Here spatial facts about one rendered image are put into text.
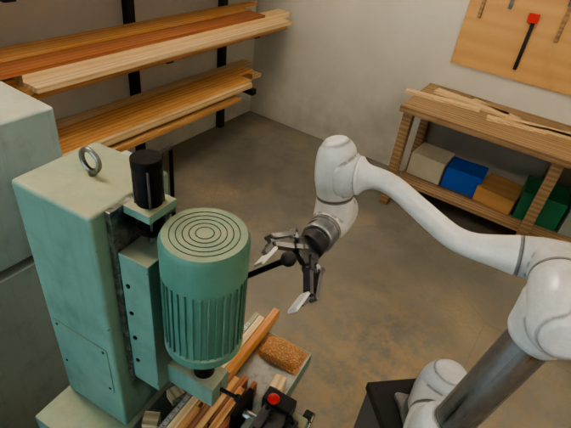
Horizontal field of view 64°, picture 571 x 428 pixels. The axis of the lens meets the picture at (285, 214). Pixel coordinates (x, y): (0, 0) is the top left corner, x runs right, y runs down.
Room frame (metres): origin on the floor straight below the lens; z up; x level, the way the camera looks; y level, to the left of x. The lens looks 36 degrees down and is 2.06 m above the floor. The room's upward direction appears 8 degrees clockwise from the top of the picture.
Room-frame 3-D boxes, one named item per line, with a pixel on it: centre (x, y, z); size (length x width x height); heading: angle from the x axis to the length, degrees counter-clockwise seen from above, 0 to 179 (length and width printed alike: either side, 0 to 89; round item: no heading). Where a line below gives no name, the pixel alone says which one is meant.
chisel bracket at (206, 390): (0.68, 0.16, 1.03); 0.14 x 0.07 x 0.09; 65
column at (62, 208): (0.79, 0.41, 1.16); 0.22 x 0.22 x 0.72; 65
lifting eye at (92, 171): (0.79, 0.41, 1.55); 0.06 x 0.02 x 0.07; 65
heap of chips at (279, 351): (0.88, -0.05, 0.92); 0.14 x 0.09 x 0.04; 65
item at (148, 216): (0.73, 0.27, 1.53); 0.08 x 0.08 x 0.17; 65
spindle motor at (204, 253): (0.67, 0.15, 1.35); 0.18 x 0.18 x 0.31
